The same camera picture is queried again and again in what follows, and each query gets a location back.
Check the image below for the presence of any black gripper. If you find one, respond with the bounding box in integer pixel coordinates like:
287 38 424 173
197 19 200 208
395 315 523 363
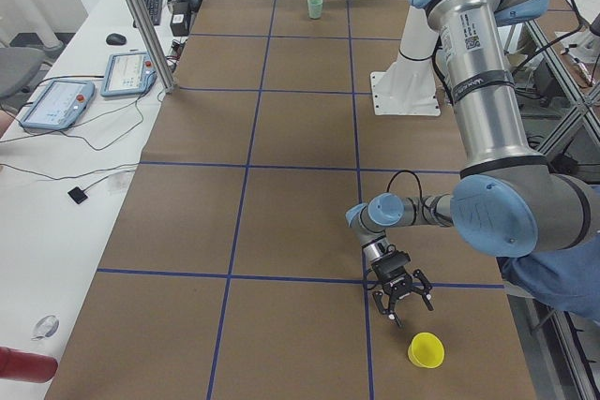
370 252 433 328

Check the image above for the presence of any yellow plastic cup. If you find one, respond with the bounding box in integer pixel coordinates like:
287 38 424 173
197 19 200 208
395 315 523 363
407 332 445 369

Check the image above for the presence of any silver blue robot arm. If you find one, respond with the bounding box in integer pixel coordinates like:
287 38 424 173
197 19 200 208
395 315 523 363
346 0 599 320

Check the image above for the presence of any green plastic cup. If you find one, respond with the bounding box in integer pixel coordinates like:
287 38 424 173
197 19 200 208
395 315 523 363
307 0 323 20

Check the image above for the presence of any black box with label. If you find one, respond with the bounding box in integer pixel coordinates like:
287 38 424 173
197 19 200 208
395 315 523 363
170 1 191 37

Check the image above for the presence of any black keyboard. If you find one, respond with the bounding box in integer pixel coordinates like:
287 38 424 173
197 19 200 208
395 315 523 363
143 0 164 26

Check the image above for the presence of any person in blue hoodie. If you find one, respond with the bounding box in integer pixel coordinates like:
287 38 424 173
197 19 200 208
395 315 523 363
498 237 599 322

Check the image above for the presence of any black computer mouse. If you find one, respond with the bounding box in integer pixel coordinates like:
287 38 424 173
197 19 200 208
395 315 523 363
105 33 128 46

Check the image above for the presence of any far blue teach pendant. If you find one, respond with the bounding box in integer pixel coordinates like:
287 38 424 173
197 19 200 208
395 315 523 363
100 52 157 97

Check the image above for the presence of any blue teach pendant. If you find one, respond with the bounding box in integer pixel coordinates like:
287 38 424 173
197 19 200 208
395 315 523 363
20 80 96 131
100 52 157 97

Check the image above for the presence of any near blue teach pendant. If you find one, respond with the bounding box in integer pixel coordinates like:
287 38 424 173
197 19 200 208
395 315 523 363
20 80 96 131

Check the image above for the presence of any grey office chair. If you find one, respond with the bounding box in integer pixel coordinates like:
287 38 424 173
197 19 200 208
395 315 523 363
1 33 65 100

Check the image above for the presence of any small black square pad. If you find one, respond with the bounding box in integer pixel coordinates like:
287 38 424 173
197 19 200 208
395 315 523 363
67 186 88 204

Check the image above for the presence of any red cylinder bottle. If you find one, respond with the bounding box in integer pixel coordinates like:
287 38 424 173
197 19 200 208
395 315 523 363
1 347 58 383

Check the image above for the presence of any aluminium frame post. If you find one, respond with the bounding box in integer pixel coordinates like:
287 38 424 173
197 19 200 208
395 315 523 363
126 0 175 94

